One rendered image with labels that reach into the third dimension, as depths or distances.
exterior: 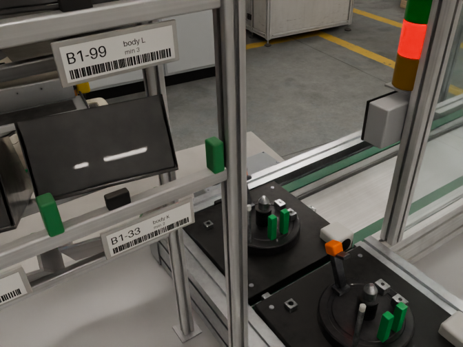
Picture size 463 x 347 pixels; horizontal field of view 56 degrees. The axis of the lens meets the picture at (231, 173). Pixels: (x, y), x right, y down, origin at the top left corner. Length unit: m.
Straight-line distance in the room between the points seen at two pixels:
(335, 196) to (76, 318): 0.61
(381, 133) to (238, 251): 0.34
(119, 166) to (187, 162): 0.86
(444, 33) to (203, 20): 3.36
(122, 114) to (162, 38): 0.11
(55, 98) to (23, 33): 1.00
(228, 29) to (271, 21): 4.57
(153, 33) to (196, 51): 3.67
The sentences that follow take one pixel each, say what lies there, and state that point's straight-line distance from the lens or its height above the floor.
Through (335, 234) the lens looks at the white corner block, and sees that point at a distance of 0.84.
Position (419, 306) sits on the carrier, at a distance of 0.78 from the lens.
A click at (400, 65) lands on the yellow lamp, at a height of 1.30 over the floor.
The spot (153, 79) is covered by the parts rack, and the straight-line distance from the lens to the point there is 0.54.
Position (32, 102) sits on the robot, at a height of 1.05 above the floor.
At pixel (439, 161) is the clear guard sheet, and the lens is 0.88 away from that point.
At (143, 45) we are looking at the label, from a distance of 0.33.
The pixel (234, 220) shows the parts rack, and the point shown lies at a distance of 0.45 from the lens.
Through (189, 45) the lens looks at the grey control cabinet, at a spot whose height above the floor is 0.34.
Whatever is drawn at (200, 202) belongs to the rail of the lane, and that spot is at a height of 0.96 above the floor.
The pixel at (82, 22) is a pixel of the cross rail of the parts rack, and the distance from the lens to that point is 0.31.
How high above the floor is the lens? 1.54
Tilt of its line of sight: 34 degrees down
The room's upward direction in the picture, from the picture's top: 2 degrees counter-clockwise
